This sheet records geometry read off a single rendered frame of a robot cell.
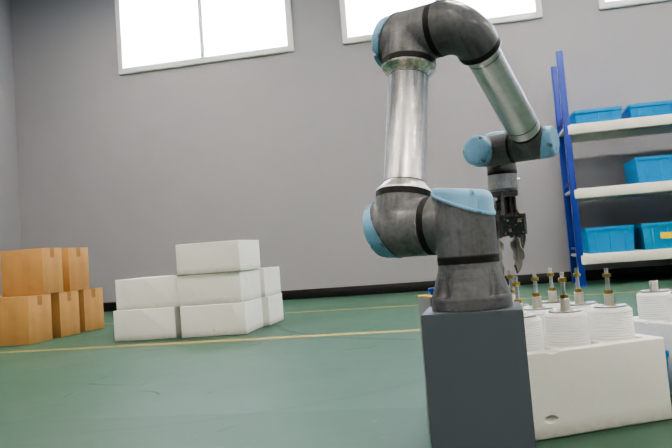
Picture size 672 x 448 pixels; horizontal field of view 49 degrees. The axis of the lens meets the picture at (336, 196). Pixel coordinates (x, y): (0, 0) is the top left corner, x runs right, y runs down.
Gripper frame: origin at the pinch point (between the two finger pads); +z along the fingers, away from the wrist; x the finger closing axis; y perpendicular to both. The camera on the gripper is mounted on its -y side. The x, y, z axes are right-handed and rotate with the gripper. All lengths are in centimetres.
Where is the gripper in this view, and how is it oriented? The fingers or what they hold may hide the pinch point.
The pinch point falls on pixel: (508, 268)
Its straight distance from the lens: 196.5
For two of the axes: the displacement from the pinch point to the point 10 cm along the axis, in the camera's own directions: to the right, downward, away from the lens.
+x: 10.0, -0.7, 0.6
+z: 0.8, 9.9, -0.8
